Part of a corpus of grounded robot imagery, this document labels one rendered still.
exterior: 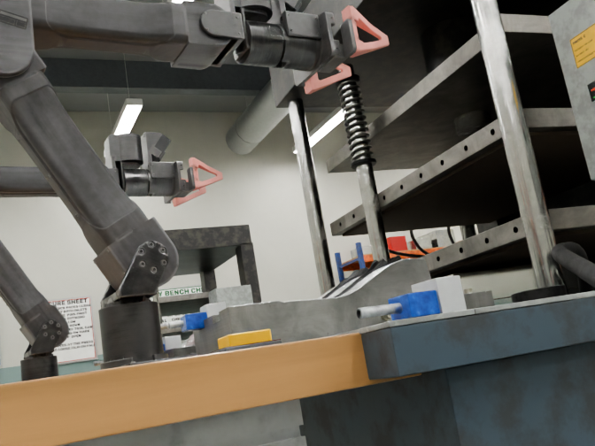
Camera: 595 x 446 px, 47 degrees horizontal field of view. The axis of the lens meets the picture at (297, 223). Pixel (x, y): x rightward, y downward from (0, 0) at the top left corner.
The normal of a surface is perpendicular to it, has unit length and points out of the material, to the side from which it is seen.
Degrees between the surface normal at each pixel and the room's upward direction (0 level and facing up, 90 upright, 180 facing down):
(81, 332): 90
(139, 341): 90
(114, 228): 91
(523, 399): 90
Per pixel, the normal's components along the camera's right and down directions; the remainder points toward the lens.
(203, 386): 0.47, -0.25
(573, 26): -0.92, 0.07
